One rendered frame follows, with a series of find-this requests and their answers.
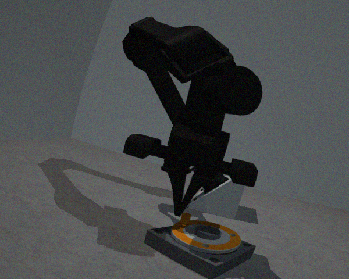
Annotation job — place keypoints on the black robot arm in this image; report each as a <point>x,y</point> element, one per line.
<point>217,84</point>

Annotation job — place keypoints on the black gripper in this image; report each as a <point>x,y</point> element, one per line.
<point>240,172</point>

